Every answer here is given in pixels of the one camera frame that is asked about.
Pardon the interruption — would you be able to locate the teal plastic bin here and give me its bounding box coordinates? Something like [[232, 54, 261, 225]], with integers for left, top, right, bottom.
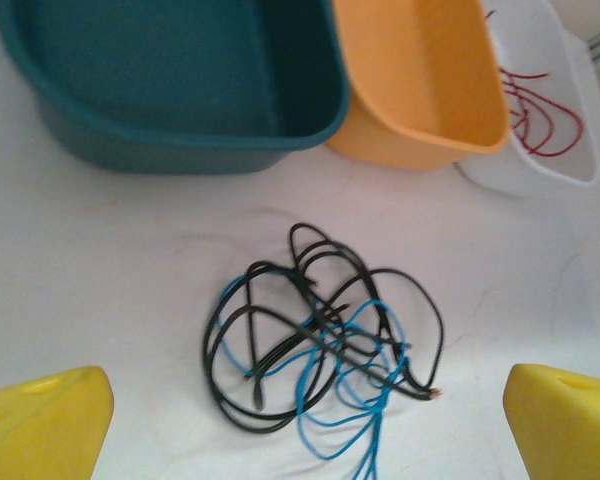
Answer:
[[0, 0, 354, 176]]

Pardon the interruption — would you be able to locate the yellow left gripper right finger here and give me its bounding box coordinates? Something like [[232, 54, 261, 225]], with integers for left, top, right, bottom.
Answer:
[[503, 363, 600, 480]]

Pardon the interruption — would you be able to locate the thin black cable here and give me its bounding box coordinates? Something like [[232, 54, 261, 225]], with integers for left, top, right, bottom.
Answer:
[[288, 222, 446, 402], [202, 259, 331, 434]]

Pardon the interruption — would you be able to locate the thin blue cable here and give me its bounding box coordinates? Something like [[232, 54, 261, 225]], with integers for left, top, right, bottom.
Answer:
[[324, 299, 412, 480], [219, 272, 414, 461]]

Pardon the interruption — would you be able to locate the orange plastic bin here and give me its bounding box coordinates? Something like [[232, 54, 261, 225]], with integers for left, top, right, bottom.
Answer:
[[324, 0, 511, 172]]

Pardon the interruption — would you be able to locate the thin red cable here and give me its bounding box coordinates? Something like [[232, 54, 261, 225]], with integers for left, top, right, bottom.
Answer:
[[499, 69, 587, 159], [484, 9, 551, 132]]

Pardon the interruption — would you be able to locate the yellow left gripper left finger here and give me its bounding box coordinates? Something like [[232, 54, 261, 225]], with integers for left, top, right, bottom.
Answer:
[[0, 366, 115, 480]]

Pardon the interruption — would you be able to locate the white plastic bin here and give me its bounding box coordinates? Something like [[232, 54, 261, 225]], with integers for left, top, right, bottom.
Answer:
[[454, 0, 600, 199]]

